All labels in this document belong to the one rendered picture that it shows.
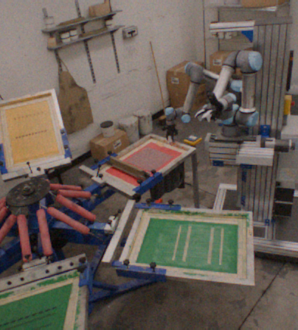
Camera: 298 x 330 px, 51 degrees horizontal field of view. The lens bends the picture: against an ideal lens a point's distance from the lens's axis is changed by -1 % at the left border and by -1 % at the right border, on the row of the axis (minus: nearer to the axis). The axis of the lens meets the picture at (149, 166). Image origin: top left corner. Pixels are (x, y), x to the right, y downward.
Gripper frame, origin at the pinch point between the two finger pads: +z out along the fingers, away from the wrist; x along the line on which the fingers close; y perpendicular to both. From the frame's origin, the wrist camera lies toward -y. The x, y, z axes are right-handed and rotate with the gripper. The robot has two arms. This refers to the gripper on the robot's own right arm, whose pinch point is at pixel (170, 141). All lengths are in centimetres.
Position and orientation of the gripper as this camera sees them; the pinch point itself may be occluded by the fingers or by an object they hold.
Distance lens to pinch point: 309.7
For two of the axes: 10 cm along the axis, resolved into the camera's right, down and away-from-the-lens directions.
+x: 6.8, -4.8, 5.5
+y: 7.2, 3.0, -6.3
